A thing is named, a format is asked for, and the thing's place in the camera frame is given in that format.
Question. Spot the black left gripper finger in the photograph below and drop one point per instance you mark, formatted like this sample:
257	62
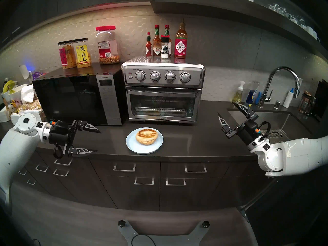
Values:
79	151
84	125

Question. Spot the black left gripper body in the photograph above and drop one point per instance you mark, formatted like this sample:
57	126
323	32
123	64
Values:
59	134

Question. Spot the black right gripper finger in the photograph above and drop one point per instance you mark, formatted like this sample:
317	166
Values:
246	112
225	127

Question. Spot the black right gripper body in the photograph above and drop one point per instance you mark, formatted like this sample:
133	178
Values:
248	132

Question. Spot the light blue plate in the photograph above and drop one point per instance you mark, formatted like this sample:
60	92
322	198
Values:
135	148

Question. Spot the toasted bagel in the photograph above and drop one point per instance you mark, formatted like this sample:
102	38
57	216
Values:
146	136

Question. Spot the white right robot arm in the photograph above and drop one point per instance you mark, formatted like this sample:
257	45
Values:
302	155

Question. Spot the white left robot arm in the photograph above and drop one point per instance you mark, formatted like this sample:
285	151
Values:
15	145

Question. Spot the silver oven knob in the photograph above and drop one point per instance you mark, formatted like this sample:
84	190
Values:
155	76
140	75
170	76
185	77

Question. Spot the glass oven door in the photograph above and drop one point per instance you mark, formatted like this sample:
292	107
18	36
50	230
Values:
164	104

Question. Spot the stainless steel toaster oven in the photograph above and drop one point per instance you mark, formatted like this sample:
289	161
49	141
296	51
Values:
161	67

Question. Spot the blue dish soap bottle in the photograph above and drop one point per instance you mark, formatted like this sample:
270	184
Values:
250	98

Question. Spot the yellow liquid soap dispenser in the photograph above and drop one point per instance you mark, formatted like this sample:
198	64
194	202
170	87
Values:
238	96

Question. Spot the chrome gooseneck faucet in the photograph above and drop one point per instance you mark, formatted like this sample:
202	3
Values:
260	102

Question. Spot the blue sponge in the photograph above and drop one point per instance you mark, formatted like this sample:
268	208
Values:
258	98

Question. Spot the black silver microwave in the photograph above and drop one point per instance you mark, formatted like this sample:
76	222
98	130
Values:
77	99

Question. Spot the stainless steel sink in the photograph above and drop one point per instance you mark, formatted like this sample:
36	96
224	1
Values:
276	120

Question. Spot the chrome sink fitting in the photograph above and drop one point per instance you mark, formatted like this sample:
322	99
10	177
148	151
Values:
276	105

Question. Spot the metal sink grid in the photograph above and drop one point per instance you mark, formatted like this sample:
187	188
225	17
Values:
284	140

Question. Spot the clear bag of bread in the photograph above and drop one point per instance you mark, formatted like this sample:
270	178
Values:
29	106

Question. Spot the white bottle blue cap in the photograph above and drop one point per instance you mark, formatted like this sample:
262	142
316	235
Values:
287	100

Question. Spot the white container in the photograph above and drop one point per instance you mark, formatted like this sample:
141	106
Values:
14	116

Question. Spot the white paper bag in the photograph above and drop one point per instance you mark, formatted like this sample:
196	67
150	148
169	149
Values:
27	94

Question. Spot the white box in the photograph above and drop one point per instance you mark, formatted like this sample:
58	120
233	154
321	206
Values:
3	114

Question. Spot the white bowl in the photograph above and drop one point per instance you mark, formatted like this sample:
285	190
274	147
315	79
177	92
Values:
16	93

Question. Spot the glass french press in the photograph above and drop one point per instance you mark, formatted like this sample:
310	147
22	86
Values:
305	104

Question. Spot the purple snack packet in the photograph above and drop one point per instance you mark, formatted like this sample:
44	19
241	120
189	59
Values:
38	75

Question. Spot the yellow bananas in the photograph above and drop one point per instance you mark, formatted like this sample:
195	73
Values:
7	85

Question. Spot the yellow label snack jar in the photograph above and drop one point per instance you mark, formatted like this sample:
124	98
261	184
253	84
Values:
83	54

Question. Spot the red label snack jar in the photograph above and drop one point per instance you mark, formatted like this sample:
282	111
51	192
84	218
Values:
65	57

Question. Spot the white paper roll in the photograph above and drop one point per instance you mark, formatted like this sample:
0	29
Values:
24	71

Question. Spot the black countertop appliance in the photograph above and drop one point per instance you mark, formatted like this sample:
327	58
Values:
323	99

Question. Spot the dark wood base cabinet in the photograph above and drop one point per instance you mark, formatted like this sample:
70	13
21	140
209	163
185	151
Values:
143	196

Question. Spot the red lid clear snack jar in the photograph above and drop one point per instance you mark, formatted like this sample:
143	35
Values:
107	48

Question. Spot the large orange Tabasco bottle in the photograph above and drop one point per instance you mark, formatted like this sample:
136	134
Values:
180	47

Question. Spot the small red Tabasco bottle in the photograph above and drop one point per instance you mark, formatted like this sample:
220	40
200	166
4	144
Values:
148	48

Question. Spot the white mug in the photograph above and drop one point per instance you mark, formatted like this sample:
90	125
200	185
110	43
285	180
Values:
304	26
310	31

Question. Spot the brown sauce Tabasco bottle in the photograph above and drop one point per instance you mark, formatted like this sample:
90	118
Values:
156	48

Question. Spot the clear drinking glass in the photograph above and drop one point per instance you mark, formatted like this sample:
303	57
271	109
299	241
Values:
282	11
299	19
272	7

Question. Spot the green neck sauce bottle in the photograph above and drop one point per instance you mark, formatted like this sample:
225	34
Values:
167	30

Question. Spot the black bracket knob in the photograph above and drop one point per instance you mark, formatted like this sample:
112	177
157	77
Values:
121	223
205	224

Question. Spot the dark wall shelf unit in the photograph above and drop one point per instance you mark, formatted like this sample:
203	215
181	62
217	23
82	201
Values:
205	7

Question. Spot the grey robot base bracket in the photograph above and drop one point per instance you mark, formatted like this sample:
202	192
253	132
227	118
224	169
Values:
164	239

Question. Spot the grey wall cabinet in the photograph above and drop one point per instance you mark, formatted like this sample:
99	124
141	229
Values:
89	2

